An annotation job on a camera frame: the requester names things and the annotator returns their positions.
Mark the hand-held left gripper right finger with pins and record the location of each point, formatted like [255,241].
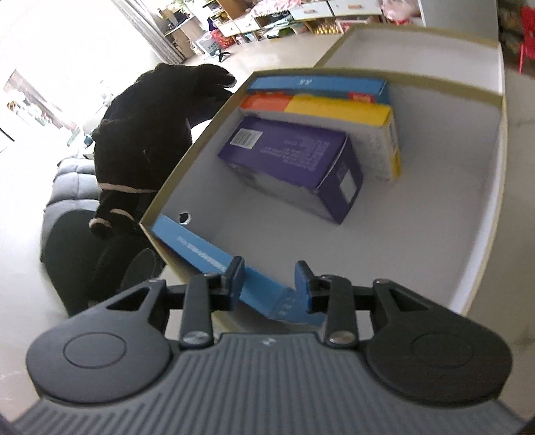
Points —
[301,284]

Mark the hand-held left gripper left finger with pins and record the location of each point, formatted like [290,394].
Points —
[236,280]

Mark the long blue box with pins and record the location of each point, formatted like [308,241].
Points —
[200,251]

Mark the purple box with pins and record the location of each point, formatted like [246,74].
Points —
[288,154]

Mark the yellow white box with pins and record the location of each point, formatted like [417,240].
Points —
[334,111]

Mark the dark grey sofa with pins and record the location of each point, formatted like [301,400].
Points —
[71,251]

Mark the small floor tripod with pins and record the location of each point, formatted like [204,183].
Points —
[221,56]

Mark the light wooden cabinet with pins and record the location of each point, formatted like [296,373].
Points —
[188,31]

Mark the grey patterned curtain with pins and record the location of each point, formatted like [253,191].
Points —
[146,29]

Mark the white low cabinet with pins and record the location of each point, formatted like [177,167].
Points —
[309,11]

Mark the wooden shelf cabinet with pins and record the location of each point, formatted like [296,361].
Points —
[234,6]

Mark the red chair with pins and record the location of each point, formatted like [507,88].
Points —
[527,42]

